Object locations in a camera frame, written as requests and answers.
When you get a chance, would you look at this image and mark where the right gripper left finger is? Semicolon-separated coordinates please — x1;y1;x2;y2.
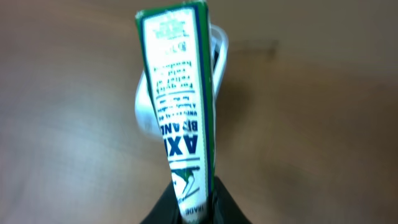
141;182;182;224

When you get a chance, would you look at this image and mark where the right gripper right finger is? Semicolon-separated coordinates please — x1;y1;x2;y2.
211;177;252;224

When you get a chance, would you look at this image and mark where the small green white box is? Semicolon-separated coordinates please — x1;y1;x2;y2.
136;1;215;223

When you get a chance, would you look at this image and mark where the white barcode scanner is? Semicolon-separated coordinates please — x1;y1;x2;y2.
135;24;229;141

